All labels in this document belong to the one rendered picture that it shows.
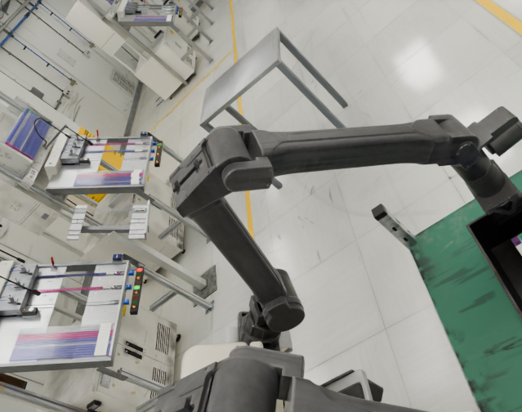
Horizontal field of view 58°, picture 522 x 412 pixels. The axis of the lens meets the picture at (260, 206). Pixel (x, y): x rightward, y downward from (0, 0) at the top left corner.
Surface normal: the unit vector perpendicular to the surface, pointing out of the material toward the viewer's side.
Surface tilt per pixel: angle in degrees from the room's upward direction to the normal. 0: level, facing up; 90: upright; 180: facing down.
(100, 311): 44
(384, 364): 0
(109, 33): 90
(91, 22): 90
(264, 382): 78
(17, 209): 90
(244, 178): 100
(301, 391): 49
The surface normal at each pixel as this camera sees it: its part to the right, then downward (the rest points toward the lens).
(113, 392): 0.73, -0.55
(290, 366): 0.11, -0.77
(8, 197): 0.07, 0.65
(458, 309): -0.68, -0.52
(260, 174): 0.28, 0.65
